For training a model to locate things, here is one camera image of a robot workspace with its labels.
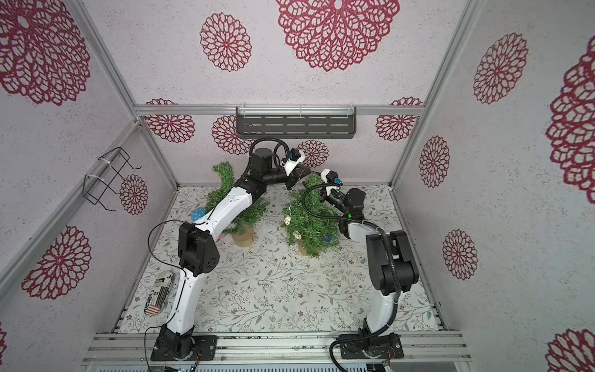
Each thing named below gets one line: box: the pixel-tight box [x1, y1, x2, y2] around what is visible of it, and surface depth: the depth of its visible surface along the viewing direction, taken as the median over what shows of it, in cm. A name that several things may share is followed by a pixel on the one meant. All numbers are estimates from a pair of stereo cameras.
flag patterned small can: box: [144, 271, 175, 317], surface depth 83 cm
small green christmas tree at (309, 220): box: [282, 172, 341, 259], surface depth 78 cm
